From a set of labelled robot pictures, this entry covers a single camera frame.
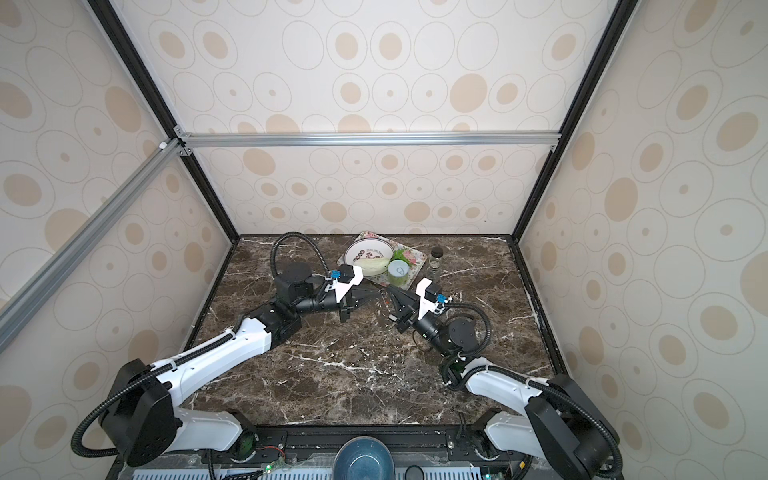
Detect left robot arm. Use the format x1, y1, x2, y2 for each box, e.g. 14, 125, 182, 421
70, 233, 372, 467

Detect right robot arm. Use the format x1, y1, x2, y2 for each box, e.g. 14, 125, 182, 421
386, 280, 624, 479

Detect pale cabbage piece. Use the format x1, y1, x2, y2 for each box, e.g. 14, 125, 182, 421
353, 257, 390, 277

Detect green tin can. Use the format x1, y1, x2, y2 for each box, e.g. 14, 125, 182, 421
387, 259, 410, 287

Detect empty glass shaker silver lid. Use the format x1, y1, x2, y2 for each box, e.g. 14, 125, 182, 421
425, 266, 441, 283

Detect floral rectangular tray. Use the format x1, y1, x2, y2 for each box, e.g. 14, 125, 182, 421
337, 231, 427, 290

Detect white plate with rim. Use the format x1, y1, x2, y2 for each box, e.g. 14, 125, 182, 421
341, 237, 394, 265

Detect green leaf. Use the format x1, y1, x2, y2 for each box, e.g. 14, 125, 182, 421
391, 249, 413, 265

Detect blue bowl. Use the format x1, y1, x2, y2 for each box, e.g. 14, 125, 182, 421
331, 436, 396, 480

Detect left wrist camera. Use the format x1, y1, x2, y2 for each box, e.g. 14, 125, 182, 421
327, 264, 364, 304

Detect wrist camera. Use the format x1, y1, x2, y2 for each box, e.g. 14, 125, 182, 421
327, 264, 364, 304
415, 278, 453, 320

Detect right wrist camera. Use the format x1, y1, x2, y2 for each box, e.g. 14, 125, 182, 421
415, 278, 453, 320

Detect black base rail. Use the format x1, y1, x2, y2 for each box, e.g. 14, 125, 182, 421
107, 424, 625, 480

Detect horizontal aluminium rail back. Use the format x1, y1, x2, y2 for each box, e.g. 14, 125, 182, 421
180, 130, 561, 148

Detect diagonal aluminium rail left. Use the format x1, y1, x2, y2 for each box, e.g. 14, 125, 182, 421
1, 138, 181, 350

